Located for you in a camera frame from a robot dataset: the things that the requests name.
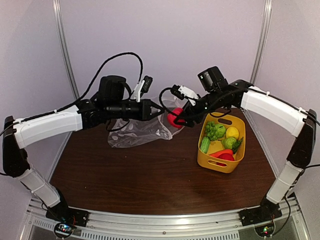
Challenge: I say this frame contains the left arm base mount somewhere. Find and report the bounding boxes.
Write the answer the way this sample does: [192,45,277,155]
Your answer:
[45,188,89,227]

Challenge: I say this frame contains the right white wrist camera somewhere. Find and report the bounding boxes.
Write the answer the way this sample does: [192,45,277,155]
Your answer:
[170,85,199,106]

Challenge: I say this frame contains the yellow plastic basket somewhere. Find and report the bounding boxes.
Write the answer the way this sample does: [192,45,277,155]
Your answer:
[197,112,246,174]

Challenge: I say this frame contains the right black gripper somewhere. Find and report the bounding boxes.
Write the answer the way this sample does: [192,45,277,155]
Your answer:
[174,89,223,128]

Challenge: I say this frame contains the right black camera cable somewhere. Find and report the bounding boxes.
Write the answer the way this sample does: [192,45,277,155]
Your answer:
[158,86,241,118]

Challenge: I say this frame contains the green toy grapes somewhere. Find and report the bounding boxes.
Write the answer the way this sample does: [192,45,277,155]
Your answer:
[205,121,218,141]

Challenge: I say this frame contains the green toy apple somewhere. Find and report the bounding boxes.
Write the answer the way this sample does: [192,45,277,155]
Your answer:
[214,123,226,139]

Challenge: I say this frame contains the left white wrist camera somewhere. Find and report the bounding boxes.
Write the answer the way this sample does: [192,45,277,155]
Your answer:
[130,75,153,103]

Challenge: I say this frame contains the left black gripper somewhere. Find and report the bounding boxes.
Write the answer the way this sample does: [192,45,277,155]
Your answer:
[106,98,165,121]

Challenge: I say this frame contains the aluminium front rail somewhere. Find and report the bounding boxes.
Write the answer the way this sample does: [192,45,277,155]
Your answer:
[18,201,311,240]

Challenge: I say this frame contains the aluminium frame post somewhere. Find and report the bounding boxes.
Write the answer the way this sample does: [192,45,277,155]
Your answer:
[250,0,273,85]
[52,0,80,99]

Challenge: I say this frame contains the red toy apple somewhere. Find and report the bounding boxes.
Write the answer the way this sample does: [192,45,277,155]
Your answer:
[167,107,184,129]

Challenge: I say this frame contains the left black camera cable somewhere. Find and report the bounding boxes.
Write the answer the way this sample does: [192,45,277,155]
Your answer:
[53,51,145,113]

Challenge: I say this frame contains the left aluminium frame post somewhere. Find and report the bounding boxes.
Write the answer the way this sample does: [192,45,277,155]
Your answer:
[52,0,80,99]

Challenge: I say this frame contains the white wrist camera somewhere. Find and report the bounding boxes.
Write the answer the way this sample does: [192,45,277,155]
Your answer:
[130,75,153,103]
[170,85,199,106]

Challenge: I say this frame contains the orange toy carrot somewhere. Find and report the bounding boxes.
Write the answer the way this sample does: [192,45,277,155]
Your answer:
[209,149,233,158]

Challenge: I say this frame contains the yellow toy lemon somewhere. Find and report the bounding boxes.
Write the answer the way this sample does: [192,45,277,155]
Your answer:
[225,126,240,140]

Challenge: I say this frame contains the black camera cable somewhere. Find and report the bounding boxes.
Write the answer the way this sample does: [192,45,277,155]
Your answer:
[158,86,241,118]
[53,51,145,113]

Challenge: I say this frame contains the clear zip top bag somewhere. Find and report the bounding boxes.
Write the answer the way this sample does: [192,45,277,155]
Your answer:
[107,111,183,148]

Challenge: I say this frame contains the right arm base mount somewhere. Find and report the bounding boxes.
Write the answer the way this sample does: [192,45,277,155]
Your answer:
[238,195,282,227]

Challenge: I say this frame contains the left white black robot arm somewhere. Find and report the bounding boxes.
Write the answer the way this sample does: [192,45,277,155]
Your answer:
[2,75,164,222]

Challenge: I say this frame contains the right aluminium frame post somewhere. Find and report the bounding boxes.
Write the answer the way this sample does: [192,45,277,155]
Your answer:
[250,0,273,85]

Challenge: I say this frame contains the green toy cucumber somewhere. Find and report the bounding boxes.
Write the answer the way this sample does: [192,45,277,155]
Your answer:
[200,136,211,154]

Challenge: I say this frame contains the red toy pepper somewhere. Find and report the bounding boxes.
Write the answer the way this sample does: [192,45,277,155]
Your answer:
[216,153,235,167]

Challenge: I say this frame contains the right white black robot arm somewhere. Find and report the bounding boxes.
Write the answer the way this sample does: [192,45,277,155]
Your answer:
[173,66,317,221]

